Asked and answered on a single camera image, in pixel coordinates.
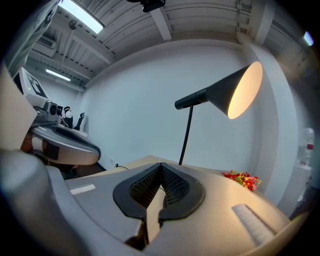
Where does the long ceiling light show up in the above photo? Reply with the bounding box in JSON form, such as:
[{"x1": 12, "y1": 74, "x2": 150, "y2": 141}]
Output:
[
  {"x1": 303, "y1": 30, "x2": 315, "y2": 47},
  {"x1": 45, "y1": 68, "x2": 72, "y2": 82},
  {"x1": 58, "y1": 0, "x2": 105, "y2": 35}
]

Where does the person's left hand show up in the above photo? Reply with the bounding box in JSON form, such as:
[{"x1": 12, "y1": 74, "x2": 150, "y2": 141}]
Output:
[{"x1": 20, "y1": 131, "x2": 34, "y2": 154}]

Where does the black white device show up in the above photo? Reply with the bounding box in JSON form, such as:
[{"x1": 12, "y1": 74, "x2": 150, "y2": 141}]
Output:
[{"x1": 61, "y1": 105, "x2": 74, "y2": 129}]

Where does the black desk lamp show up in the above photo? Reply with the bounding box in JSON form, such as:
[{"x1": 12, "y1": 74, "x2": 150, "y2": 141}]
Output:
[{"x1": 174, "y1": 61, "x2": 264, "y2": 166}]

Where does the white water dispenser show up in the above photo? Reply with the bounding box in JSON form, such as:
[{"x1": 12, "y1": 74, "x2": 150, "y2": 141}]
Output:
[{"x1": 291, "y1": 163, "x2": 314, "y2": 201}]

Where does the white pot with artificial flowers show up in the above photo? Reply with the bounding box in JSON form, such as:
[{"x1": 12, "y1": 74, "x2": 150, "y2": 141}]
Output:
[{"x1": 221, "y1": 169, "x2": 263, "y2": 192}]

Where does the clear water dispenser bottle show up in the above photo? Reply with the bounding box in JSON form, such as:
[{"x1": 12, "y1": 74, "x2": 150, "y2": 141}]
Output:
[{"x1": 298, "y1": 127, "x2": 316, "y2": 166}]

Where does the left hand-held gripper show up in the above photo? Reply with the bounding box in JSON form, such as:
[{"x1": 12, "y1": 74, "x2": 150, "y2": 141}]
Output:
[{"x1": 13, "y1": 66, "x2": 102, "y2": 166}]

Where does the black stand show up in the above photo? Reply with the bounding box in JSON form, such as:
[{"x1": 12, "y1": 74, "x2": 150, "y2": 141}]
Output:
[{"x1": 74, "y1": 112, "x2": 87, "y2": 132}]

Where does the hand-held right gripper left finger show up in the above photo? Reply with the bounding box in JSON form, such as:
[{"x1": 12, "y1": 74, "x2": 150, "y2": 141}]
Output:
[{"x1": 63, "y1": 162, "x2": 161, "y2": 251}]

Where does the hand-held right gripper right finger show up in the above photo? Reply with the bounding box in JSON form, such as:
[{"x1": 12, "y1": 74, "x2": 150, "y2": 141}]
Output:
[{"x1": 149, "y1": 162, "x2": 291, "y2": 256}]

